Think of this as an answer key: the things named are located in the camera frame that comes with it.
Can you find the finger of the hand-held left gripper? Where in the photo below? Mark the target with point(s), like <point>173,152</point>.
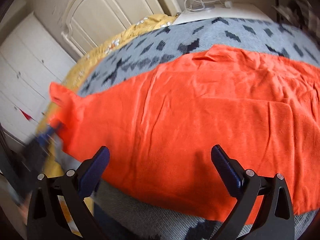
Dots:
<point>53,130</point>

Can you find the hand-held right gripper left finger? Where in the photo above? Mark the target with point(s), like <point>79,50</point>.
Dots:
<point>93,172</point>

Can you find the grey patterned blanket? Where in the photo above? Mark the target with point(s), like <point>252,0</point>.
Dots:
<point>175,37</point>

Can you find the orange pants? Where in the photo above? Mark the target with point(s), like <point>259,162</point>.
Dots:
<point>187,130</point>

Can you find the white wooden headboard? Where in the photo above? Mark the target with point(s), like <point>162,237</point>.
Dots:
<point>105,7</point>

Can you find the yellow floral duvet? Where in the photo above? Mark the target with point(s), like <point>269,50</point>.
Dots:
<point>120,40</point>

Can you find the white power adapter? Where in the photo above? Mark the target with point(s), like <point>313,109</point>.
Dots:
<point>228,4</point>

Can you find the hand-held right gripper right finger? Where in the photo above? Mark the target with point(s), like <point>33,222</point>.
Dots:
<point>228,171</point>

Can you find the white nightstand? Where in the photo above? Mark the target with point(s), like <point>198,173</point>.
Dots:
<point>237,11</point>

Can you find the white wardrobe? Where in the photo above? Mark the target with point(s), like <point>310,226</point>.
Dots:
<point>25,67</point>

